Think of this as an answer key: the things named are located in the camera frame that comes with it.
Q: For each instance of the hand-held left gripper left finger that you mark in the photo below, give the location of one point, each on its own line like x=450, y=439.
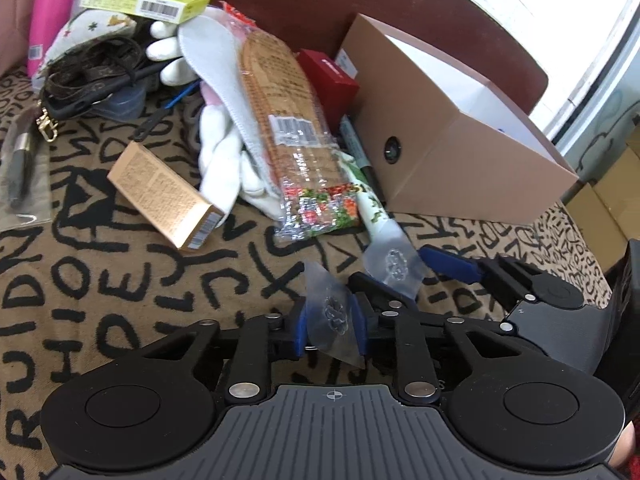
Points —
x=299, y=327

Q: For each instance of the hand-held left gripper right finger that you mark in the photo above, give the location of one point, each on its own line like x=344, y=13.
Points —
x=359, y=325

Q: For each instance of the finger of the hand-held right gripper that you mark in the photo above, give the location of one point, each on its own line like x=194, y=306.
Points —
x=381, y=288
x=450, y=266

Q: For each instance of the small clear jewelry bag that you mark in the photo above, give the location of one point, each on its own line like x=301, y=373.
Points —
x=392, y=260
x=330, y=310

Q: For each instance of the makeup brush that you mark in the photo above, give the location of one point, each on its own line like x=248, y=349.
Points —
x=20, y=155

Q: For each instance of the floral print white tube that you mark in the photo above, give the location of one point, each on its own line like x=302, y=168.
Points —
x=367, y=205

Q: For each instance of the open brown cardboard box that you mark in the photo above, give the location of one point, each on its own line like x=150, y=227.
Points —
x=475, y=170

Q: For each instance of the plain cardboard carton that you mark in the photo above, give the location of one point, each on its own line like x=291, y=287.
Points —
x=610, y=210

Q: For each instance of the dark marker pen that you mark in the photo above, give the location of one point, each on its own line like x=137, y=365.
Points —
x=356, y=145

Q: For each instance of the white glove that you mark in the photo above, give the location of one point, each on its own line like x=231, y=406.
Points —
x=220, y=150
x=167, y=52

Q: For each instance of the small gold carton box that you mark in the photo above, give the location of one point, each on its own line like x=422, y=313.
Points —
x=160, y=190

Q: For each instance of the letter-print brown blanket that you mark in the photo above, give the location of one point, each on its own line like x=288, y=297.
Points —
x=100, y=285

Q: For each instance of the red box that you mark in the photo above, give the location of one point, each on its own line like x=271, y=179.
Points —
x=330, y=85

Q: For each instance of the white insole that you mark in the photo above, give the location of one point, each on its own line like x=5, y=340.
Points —
x=215, y=65

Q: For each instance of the blue round container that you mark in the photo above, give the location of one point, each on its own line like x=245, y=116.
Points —
x=125, y=102

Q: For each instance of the white patterned fabric pouch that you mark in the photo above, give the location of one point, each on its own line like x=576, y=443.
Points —
x=97, y=27

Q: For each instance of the pink bottle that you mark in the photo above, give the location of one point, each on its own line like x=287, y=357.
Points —
x=50, y=10

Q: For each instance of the pinkish brown carton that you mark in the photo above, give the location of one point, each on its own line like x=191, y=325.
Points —
x=17, y=5

